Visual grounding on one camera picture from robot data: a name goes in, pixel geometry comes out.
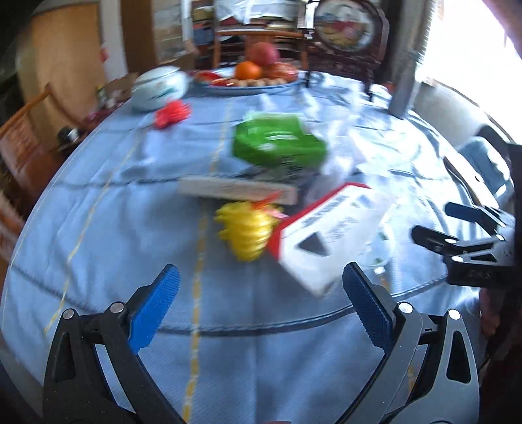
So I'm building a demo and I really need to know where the blue checked tablecloth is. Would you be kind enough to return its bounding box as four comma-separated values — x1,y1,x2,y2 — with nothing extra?
0,70,512,424

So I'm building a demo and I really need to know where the clear plastic bag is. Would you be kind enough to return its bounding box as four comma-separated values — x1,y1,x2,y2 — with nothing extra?
305,102,408,278

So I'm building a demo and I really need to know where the red mesh snack bag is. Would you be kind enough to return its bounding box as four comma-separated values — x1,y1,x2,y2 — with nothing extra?
263,61,301,82

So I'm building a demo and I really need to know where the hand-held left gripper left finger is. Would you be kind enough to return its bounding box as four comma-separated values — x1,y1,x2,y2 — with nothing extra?
43,264,186,424

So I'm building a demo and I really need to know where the white plastic sheet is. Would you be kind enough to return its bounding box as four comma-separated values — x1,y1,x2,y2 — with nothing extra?
214,0,313,22

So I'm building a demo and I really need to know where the orange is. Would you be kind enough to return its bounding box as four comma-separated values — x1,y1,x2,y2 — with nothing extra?
235,61,263,81

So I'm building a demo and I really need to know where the green plastic packet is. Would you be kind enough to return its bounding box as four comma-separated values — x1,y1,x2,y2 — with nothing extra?
232,113,329,170

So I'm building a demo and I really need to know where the red and white carton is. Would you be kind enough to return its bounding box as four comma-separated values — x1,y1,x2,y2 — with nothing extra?
267,183,389,296

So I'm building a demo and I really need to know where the red yarn tassel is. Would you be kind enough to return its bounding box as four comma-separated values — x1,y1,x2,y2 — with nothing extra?
154,100,192,129

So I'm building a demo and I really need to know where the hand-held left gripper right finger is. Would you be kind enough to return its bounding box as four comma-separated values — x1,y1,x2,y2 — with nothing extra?
342,262,480,424

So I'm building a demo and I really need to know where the wooden door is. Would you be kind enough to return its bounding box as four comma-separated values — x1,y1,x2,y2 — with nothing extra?
15,0,107,137

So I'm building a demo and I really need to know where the blue rimmed fruit plate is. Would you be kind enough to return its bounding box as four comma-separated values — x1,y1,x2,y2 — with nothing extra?
191,67,309,97

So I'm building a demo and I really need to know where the wooden chair with slats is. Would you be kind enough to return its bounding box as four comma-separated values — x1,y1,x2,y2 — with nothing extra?
208,28,311,71

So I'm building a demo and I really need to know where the white cushioned chair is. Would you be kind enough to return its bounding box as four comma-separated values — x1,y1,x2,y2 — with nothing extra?
410,81,515,197

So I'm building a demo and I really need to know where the pile of walnuts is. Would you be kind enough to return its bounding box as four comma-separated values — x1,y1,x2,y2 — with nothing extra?
227,77,295,87

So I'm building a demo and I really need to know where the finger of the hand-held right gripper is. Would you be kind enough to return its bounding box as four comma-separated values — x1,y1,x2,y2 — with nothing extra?
411,225,508,262
442,157,510,230

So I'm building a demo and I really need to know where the white ceramic lidded jar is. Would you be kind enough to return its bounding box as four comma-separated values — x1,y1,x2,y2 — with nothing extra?
130,66,189,112

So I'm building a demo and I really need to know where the person's right hand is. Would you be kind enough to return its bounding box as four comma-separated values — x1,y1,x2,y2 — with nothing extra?
478,285,505,340

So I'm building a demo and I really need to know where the carved wooden armchair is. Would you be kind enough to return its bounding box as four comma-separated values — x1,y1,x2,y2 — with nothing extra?
0,83,64,206

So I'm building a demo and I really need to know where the round painted table screen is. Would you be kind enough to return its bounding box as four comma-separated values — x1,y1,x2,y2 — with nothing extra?
305,0,393,102

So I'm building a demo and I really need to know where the white purple medicine box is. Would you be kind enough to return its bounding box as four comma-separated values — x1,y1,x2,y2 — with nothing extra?
178,176,299,206

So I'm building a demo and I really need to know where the red mango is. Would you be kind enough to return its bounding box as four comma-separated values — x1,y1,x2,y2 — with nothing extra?
249,41,279,66

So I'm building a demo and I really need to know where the yellow ribbed plastic wrapper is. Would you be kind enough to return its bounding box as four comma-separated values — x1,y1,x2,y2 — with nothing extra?
214,199,285,262

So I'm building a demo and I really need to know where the grey curtain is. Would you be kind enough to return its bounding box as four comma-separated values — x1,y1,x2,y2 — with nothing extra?
387,0,435,120

